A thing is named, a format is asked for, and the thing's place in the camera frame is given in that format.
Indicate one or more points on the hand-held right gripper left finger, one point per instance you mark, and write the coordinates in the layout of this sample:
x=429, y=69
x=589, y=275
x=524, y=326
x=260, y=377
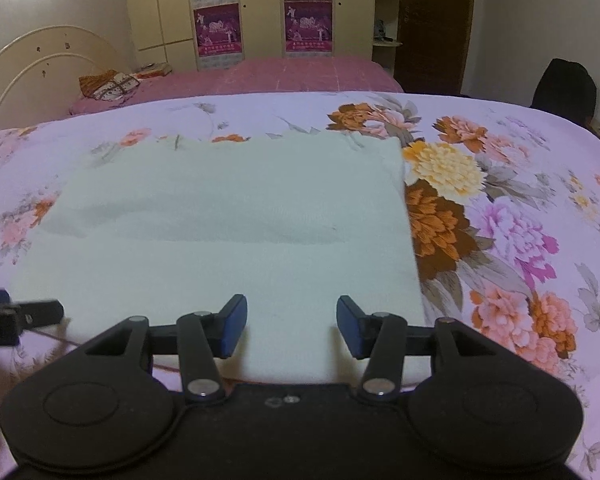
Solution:
x=232, y=327

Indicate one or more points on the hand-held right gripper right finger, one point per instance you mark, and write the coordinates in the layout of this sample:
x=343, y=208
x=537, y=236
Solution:
x=351, y=327

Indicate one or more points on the light green sweater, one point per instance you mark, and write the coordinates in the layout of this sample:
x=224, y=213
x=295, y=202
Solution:
x=230, y=220

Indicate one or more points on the floral pink bedsheet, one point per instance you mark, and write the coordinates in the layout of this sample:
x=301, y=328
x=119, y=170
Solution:
x=505, y=200

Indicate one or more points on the cream curved headboard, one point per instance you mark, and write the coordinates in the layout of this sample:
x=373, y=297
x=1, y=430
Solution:
x=45, y=75

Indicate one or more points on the patterned orange pillow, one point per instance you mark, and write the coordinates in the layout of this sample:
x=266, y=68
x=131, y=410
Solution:
x=107, y=85

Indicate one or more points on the pink checked bed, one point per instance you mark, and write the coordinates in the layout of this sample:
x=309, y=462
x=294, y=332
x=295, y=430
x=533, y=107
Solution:
x=290, y=77

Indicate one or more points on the dark small object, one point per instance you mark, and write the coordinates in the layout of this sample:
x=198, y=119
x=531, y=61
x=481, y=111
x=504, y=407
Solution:
x=384, y=31

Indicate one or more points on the magenta wardrobe poster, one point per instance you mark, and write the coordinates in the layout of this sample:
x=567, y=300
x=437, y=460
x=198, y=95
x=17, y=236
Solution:
x=308, y=26
x=218, y=30

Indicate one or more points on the dark wooden door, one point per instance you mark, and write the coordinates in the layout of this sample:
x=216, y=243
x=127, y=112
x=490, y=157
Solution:
x=435, y=25

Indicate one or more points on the cream wardrobe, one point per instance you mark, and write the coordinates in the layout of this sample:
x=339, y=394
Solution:
x=260, y=10

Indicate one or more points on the cream corner shelf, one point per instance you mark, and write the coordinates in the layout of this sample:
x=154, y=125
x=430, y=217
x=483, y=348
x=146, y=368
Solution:
x=387, y=10

